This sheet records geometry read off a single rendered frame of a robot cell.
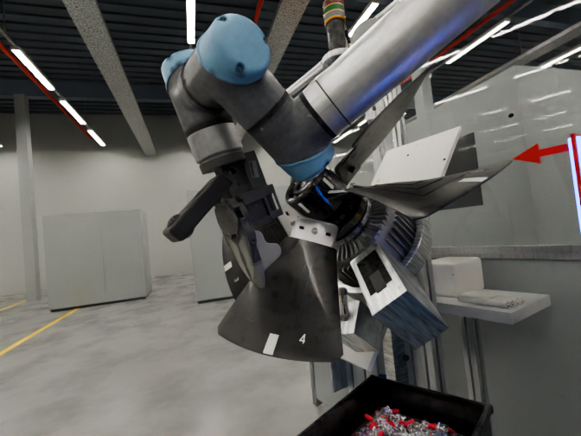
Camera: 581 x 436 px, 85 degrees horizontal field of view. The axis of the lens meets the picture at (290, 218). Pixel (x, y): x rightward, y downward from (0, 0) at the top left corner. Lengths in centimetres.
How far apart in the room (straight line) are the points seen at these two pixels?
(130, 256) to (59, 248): 132
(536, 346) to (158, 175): 1245
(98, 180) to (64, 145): 158
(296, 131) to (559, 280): 99
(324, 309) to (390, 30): 41
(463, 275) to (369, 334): 55
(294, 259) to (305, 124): 28
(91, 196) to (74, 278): 572
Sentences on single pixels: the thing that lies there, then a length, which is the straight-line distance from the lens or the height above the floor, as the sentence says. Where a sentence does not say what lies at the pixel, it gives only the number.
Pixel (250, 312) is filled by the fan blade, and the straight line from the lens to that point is 58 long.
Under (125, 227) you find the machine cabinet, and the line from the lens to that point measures 769.
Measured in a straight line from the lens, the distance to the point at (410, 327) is 61.
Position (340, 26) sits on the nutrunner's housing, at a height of 152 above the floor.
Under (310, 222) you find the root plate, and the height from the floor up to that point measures 113.
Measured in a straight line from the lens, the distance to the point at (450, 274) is 113.
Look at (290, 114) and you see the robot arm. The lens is 42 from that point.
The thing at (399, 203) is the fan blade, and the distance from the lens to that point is 45.
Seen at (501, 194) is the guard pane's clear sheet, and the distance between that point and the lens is 128.
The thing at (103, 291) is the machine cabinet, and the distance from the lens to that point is 782.
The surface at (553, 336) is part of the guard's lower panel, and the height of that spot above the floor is 73.
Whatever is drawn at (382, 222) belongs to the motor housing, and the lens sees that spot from 70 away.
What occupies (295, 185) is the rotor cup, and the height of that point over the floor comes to 122.
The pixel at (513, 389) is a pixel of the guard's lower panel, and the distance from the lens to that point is 141.
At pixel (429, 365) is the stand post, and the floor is 72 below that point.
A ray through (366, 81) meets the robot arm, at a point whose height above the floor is 128.
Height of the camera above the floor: 112
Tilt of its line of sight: 3 degrees up
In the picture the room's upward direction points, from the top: 6 degrees counter-clockwise
